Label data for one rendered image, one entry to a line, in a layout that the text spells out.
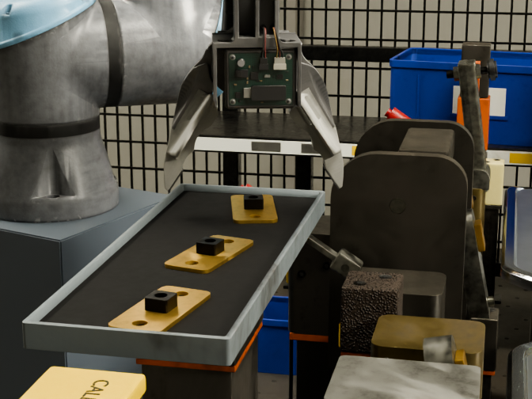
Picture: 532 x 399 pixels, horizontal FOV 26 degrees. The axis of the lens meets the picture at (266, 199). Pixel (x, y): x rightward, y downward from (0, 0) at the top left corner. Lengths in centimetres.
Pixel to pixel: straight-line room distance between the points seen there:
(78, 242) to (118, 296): 37
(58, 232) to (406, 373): 48
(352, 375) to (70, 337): 20
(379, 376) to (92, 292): 21
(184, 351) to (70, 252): 46
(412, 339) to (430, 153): 25
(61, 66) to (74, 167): 11
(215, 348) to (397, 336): 27
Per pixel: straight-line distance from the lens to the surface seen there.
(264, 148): 193
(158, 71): 122
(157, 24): 122
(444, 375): 81
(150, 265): 87
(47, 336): 75
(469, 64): 152
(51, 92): 120
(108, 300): 80
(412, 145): 115
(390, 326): 98
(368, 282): 102
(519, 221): 159
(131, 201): 128
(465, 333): 97
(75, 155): 122
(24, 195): 121
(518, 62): 205
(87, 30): 121
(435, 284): 108
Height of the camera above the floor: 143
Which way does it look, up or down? 15 degrees down
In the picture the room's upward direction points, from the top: straight up
